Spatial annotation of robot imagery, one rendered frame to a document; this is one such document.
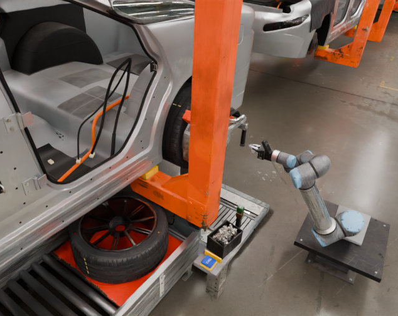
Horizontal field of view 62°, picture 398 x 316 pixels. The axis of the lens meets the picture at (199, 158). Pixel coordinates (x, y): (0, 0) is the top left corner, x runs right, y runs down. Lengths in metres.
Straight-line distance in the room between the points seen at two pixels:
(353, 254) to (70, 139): 2.23
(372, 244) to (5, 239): 2.39
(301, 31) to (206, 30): 3.29
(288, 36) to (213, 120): 3.16
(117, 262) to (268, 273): 1.20
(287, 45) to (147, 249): 3.47
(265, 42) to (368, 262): 3.12
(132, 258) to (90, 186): 0.51
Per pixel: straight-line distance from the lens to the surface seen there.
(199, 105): 1.76
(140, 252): 2.15
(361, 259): 2.70
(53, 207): 1.92
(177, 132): 2.35
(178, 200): 2.23
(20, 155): 1.67
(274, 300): 2.64
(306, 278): 2.82
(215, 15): 1.58
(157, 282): 2.22
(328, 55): 5.86
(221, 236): 2.15
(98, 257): 2.16
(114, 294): 2.28
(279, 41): 4.76
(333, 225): 2.46
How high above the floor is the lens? 2.16
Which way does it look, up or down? 35 degrees down
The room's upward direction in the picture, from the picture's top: 4 degrees clockwise
